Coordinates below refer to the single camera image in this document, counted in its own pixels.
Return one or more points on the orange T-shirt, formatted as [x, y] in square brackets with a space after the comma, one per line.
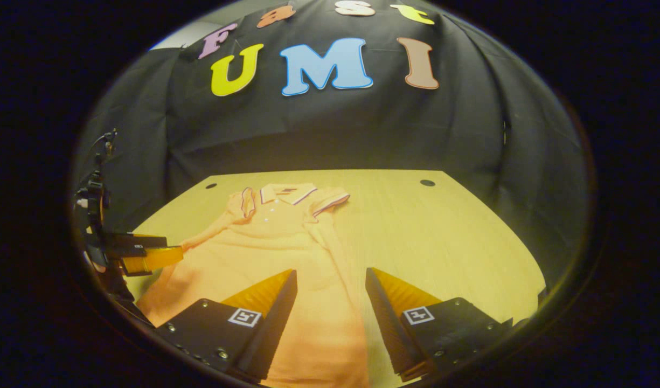
[265, 248]

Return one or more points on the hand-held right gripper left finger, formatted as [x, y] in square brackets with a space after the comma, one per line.
[273, 334]

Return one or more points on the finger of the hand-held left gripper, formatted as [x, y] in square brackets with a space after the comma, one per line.
[136, 242]
[152, 260]

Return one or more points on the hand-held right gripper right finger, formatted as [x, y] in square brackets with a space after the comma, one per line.
[389, 328]

